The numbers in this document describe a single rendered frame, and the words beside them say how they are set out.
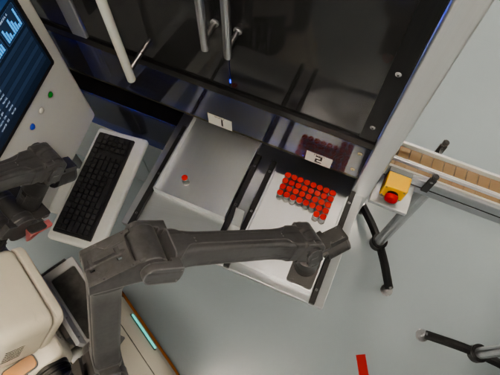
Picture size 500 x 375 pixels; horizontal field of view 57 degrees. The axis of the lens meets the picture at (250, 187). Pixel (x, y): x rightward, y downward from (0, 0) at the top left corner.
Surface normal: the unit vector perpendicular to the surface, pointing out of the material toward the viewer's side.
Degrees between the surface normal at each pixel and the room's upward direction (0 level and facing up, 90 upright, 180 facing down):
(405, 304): 0
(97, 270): 16
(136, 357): 0
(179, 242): 40
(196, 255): 76
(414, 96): 90
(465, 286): 0
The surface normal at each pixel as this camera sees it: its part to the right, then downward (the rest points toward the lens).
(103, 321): 0.38, 0.70
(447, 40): -0.40, 0.84
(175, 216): 0.00, -0.39
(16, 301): 0.53, -0.68
